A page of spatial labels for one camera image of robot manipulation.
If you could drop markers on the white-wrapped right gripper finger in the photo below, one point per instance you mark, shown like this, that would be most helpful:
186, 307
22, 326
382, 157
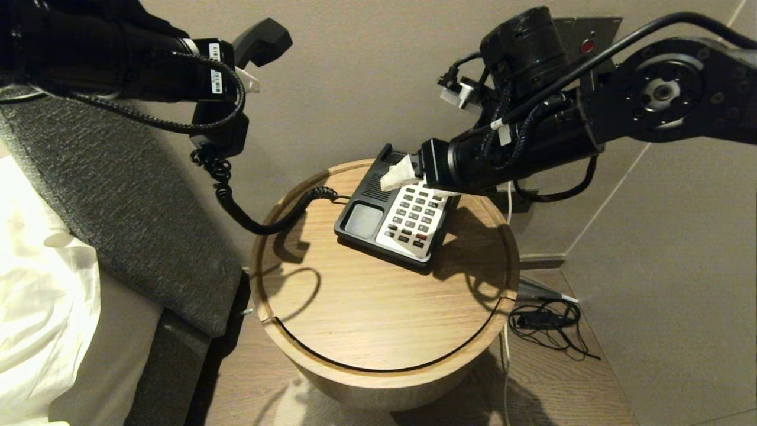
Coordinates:
405, 173

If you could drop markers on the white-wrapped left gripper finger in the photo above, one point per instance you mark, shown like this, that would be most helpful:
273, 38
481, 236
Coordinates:
247, 81

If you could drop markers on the black phone handset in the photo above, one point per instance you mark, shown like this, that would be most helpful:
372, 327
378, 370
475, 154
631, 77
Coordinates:
263, 41

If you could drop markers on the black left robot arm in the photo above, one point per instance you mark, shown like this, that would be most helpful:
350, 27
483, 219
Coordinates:
77, 41

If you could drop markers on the brown baseboard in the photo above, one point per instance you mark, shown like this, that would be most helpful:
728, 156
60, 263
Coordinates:
541, 262

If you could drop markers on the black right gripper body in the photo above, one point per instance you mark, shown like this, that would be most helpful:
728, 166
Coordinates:
439, 165

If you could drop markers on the grey fabric headboard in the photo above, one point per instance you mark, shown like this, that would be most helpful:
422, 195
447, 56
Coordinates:
136, 225

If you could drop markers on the dark low wall plate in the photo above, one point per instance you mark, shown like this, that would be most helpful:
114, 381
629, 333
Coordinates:
523, 204

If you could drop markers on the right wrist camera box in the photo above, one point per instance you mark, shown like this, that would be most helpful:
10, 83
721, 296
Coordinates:
458, 93

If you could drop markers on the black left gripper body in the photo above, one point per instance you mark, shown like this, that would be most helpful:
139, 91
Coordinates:
202, 71

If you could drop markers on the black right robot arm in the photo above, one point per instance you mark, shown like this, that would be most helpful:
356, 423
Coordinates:
662, 89

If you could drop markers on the black white-faced phone base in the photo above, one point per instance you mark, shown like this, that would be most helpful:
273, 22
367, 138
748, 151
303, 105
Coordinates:
364, 222

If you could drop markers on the beige mattress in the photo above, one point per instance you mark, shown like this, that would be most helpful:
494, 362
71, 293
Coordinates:
118, 355

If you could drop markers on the round wooden nightstand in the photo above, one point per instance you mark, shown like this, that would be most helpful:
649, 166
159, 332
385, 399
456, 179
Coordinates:
384, 313

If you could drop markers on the white bed duvet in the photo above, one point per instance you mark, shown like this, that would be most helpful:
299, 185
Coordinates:
41, 284

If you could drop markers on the dark wall socket panel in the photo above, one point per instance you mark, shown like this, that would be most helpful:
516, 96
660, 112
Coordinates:
597, 32

